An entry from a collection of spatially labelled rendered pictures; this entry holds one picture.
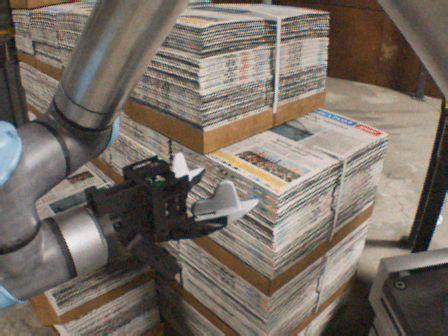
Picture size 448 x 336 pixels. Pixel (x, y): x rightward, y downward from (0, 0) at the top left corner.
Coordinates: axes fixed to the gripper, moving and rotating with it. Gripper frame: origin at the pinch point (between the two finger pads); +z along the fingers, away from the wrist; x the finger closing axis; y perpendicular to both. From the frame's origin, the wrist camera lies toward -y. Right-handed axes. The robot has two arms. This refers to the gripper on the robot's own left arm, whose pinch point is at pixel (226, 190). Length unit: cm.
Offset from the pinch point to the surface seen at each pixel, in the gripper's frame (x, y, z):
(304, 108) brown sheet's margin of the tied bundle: 14.8, -0.2, 35.6
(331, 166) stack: -2.7, -2.9, 22.2
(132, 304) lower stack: 37, -54, -3
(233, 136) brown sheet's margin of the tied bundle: 13.9, -0.4, 13.8
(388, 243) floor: 18, -85, 116
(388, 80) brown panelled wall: 147, -77, 353
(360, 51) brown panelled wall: 179, -51, 341
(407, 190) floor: 34, -85, 168
